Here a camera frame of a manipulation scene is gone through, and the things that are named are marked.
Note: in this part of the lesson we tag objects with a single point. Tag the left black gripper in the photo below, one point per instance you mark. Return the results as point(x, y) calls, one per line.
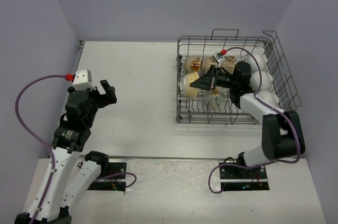
point(109, 98)

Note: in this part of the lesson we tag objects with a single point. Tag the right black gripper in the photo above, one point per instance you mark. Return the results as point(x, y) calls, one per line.
point(205, 82)

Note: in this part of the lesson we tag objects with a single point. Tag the beige bowl white flower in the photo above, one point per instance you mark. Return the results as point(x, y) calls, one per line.
point(207, 63)

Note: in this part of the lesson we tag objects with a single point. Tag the yellow patterned bowl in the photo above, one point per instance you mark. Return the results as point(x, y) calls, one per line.
point(185, 87)

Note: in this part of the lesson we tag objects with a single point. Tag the white bowl green leaves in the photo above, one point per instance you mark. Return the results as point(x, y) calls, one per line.
point(214, 97)

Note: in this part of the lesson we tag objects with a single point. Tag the beige bowl brown pattern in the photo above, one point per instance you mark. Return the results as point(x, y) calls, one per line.
point(229, 64)

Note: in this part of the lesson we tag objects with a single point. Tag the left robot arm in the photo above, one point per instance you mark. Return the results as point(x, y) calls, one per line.
point(56, 199)

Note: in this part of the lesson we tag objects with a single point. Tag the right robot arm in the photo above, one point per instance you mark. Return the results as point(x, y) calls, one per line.
point(281, 136)

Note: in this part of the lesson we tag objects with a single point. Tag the beige bowl orange flower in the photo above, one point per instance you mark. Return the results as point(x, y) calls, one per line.
point(193, 64)

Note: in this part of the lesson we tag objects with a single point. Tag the white bowl far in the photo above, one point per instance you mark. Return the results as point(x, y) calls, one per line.
point(260, 58)

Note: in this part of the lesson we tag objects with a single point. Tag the white bowl middle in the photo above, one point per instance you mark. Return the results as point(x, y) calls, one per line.
point(261, 83)

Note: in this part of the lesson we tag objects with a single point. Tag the white bowl near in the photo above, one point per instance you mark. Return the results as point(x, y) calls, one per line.
point(269, 97)

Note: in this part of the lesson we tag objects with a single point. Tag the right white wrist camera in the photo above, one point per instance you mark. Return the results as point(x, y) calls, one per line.
point(219, 58)

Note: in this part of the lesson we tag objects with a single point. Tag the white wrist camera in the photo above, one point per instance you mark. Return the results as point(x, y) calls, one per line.
point(83, 80)
point(219, 58)

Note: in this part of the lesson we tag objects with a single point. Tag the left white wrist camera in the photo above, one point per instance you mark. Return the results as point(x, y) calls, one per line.
point(83, 80)

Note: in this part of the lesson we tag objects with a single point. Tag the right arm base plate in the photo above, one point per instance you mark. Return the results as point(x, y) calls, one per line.
point(238, 179)

